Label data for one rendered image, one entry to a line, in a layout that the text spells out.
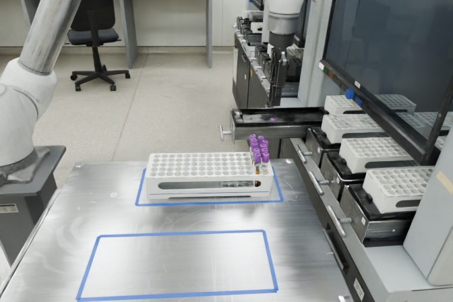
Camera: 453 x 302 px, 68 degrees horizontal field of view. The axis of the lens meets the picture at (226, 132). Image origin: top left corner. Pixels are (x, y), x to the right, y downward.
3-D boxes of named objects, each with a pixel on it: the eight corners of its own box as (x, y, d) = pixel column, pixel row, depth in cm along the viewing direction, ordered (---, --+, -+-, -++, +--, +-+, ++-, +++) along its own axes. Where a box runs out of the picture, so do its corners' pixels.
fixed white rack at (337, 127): (402, 128, 116) (408, 112, 112) (420, 143, 107) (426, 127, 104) (319, 131, 113) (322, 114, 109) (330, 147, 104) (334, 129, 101)
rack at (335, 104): (397, 108, 129) (401, 94, 126) (412, 121, 121) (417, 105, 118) (323, 110, 126) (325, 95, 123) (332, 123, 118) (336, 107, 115)
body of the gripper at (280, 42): (298, 35, 97) (294, 65, 102) (290, 28, 105) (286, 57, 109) (272, 34, 97) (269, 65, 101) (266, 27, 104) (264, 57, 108)
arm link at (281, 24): (294, 9, 102) (292, 29, 105) (265, 9, 101) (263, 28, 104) (303, 15, 94) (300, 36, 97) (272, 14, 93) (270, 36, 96)
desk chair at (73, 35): (75, 97, 322) (48, -22, 270) (69, 75, 372) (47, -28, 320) (137, 88, 346) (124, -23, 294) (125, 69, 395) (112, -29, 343)
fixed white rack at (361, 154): (430, 152, 102) (437, 135, 99) (453, 172, 94) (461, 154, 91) (337, 156, 99) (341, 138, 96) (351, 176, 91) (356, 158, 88)
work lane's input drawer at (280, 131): (398, 121, 135) (404, 101, 130) (418, 139, 123) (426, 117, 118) (218, 127, 127) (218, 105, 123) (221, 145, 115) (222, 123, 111)
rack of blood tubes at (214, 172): (265, 171, 89) (267, 152, 86) (272, 195, 81) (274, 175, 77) (152, 173, 87) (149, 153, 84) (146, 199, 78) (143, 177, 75)
